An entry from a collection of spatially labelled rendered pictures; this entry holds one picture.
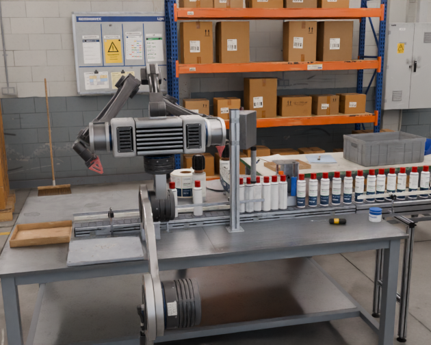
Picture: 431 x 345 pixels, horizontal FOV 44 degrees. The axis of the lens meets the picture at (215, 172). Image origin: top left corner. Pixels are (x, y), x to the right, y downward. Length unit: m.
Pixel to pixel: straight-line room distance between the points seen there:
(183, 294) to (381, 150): 3.09
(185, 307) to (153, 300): 0.12
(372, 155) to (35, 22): 4.58
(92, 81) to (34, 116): 0.90
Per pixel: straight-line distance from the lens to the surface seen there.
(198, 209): 3.03
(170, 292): 1.99
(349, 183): 3.28
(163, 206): 2.33
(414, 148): 4.94
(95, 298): 3.68
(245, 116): 2.81
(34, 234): 3.09
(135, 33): 7.18
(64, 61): 7.30
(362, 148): 4.71
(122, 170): 7.48
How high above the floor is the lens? 1.83
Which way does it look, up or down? 13 degrees down
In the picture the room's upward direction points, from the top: 1 degrees counter-clockwise
